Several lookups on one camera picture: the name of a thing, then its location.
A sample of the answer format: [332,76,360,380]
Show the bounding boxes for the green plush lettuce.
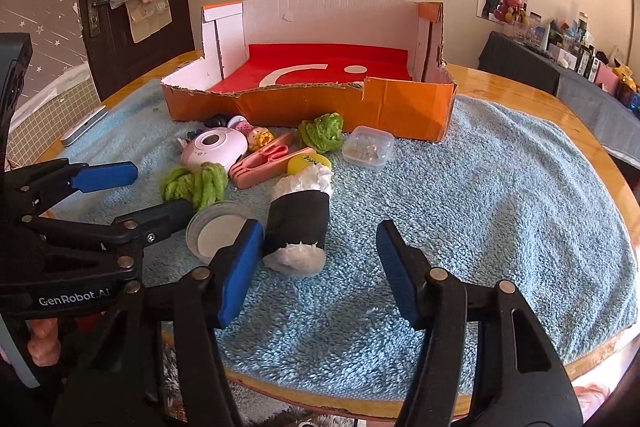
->
[298,112,346,154]

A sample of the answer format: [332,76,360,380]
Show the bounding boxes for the metal door handle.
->
[86,0,113,38]

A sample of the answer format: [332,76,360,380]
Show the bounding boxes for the black white sushi roll toy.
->
[262,166,335,277]

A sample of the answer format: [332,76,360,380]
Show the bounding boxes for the red paper liner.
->
[207,43,413,94]

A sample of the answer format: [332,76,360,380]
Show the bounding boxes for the white flat device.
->
[60,104,108,148]

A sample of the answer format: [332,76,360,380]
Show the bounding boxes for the hanging paper pouch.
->
[125,0,173,44]

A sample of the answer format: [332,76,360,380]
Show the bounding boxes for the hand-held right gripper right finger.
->
[375,219,583,427]

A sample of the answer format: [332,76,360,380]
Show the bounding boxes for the pink round device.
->
[180,128,249,170]

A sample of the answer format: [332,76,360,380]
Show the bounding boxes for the orange cardboard box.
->
[160,0,458,142]

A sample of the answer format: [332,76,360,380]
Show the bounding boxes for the green yarn bundle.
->
[160,162,230,210]

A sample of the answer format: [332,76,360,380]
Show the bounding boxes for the row of small sideboard items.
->
[517,9,640,110]

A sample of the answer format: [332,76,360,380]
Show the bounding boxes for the pink plastic clip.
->
[229,133,318,190]

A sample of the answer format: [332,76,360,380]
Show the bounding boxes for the clear round plastic lid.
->
[186,202,256,265]

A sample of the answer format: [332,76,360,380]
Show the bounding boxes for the person's left hand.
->
[27,318,63,366]

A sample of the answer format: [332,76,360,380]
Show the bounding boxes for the blue fluffy towel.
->
[47,79,636,400]

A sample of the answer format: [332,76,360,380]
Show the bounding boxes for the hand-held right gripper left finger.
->
[65,219,266,427]

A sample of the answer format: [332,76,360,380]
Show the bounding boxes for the dark cloth covered sideboard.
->
[477,31,640,158]

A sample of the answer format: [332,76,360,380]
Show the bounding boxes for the pink plush rabbit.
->
[495,0,528,25]

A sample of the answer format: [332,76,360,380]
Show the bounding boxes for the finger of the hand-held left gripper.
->
[20,198,196,288]
[0,159,138,220]

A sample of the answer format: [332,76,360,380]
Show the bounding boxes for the dark brown door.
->
[75,0,196,102]

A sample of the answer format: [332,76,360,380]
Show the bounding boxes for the yellow figurine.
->
[248,127,276,152]

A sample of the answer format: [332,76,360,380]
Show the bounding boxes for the small clear plastic box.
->
[342,125,395,171]

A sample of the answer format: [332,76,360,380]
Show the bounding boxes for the yellow round cap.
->
[287,152,332,175]

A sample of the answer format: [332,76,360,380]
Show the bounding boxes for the white tiled counter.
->
[5,77,96,168]

